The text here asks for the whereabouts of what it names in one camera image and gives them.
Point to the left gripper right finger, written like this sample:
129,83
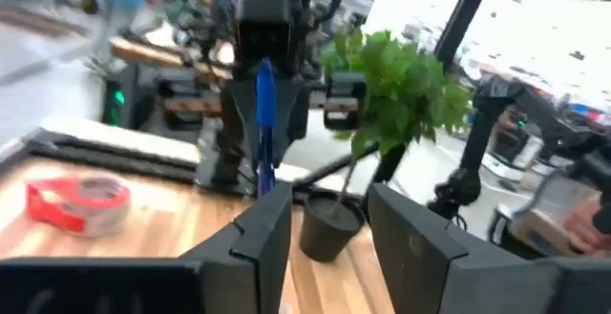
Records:
477,285

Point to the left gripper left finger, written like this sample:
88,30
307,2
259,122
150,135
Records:
143,285

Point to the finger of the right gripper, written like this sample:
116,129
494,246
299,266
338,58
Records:
243,118
291,113

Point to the blue pen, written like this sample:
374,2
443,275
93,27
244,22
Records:
266,99

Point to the green plant in black pot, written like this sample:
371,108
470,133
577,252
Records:
401,90

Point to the cardboard box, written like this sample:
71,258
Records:
539,233

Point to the red white box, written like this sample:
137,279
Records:
48,204

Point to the person's hand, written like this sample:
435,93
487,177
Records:
589,228

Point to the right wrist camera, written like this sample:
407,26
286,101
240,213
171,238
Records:
265,27

